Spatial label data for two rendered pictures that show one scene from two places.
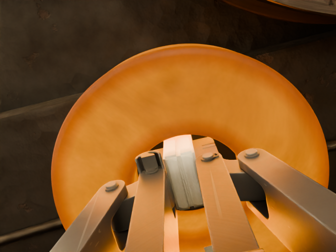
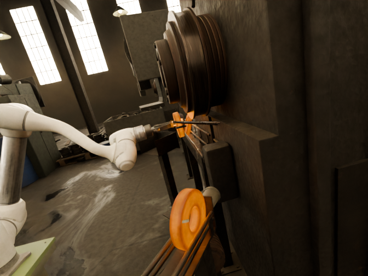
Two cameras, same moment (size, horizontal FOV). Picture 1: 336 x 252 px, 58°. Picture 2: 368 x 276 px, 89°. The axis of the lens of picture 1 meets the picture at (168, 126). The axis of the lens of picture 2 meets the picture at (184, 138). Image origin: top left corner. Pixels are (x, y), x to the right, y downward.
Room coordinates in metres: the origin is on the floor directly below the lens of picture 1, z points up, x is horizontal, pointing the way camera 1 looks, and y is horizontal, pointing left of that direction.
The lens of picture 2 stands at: (0.00, -1.12, 1.05)
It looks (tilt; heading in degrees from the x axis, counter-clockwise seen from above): 16 degrees down; 81
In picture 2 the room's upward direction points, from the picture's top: 13 degrees counter-clockwise
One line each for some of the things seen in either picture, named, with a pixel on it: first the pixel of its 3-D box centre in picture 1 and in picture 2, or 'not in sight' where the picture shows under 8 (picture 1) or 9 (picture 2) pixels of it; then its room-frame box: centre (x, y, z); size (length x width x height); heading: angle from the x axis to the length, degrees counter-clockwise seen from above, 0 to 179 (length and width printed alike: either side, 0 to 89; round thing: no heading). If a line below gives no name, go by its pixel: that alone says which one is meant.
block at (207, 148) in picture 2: not in sight; (220, 171); (0.23, -0.45, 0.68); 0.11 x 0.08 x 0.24; 175
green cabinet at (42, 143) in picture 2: not in sight; (28, 136); (-2.25, 2.90, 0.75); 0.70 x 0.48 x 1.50; 85
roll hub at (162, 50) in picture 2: not in sight; (166, 73); (0.14, -0.20, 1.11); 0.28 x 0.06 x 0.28; 85
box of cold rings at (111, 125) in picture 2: not in sight; (139, 130); (-0.22, 2.58, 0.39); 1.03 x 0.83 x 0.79; 179
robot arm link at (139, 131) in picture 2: not in sight; (141, 133); (-0.06, 0.01, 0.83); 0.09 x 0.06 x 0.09; 86
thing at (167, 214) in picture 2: not in sight; (167, 176); (0.02, 0.34, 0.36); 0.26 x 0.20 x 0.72; 120
